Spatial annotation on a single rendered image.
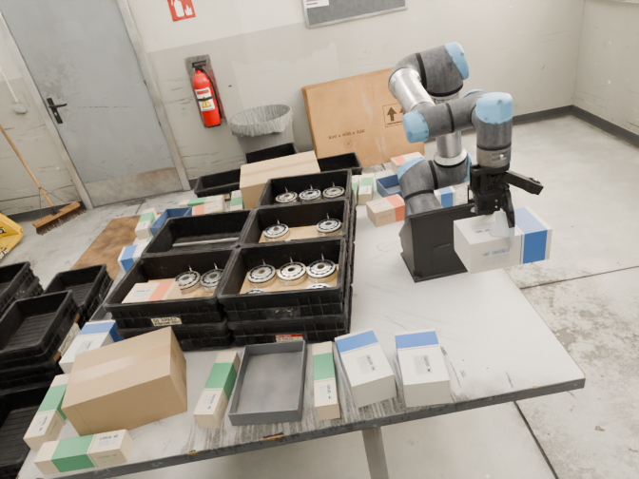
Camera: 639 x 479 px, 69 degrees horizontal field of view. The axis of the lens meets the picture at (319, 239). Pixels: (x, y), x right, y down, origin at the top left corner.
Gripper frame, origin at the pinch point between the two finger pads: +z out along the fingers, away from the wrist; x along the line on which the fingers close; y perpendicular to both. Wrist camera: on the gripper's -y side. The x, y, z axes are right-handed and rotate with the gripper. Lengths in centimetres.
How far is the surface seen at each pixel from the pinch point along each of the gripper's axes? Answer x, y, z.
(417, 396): 14.2, 27.8, 37.1
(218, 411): 7, 83, 37
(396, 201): -91, 9, 34
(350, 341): -6, 43, 32
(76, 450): 12, 122, 34
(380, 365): 5.7, 35.6, 31.9
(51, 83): -346, 255, -14
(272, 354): -16, 68, 40
